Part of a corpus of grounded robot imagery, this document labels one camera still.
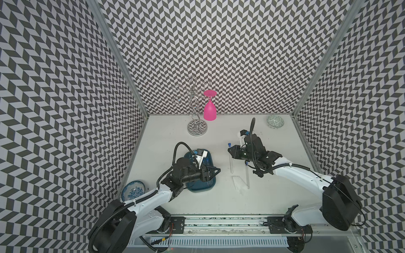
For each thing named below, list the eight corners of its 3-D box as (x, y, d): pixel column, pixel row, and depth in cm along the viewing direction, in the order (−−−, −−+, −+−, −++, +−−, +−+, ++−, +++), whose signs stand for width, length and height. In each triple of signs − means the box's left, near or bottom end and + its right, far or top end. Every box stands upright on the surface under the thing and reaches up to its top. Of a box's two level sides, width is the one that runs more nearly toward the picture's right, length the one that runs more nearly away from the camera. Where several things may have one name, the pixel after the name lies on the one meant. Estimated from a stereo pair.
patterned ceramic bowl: (273, 132, 110) (275, 127, 106) (263, 122, 116) (264, 118, 112) (283, 126, 114) (286, 121, 110) (273, 117, 119) (275, 112, 115)
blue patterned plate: (128, 201, 84) (121, 196, 77) (126, 191, 88) (119, 186, 81) (148, 191, 88) (143, 186, 81) (146, 182, 91) (140, 176, 84)
